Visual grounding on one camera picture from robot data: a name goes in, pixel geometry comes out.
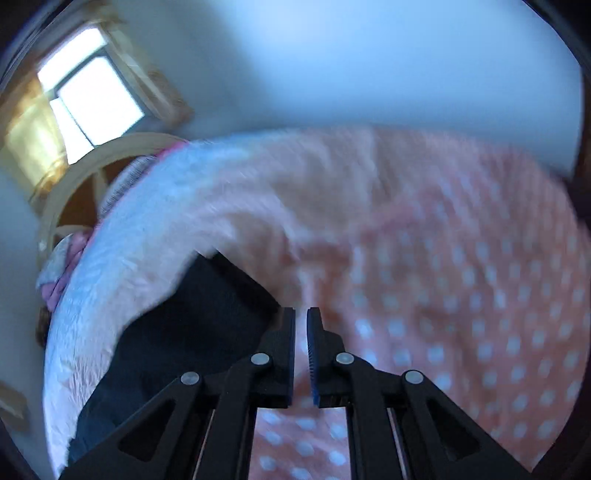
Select striped pillow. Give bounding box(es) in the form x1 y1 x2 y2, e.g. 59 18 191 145
98 155 156 222

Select black pants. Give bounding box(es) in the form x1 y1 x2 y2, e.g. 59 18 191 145
67 253 280 464

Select grey patterned pillow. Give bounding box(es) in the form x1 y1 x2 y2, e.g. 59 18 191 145
36 233 79 290

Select folded pink blanket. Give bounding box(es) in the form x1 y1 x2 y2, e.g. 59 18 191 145
36 231 92 313

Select beige curtain far right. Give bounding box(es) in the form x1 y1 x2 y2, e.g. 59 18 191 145
94 1 194 128

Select yellow curtain by headboard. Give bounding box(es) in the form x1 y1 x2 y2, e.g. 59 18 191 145
1 73 68 198

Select headboard window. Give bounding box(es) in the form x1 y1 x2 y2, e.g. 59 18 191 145
37 26 147 165

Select pink polka dot bedspread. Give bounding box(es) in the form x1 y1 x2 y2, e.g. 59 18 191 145
43 127 590 479

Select cream wooden headboard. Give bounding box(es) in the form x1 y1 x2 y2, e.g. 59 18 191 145
37 133 182 265

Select brown plush toy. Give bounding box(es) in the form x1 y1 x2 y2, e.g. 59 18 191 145
35 306 52 349

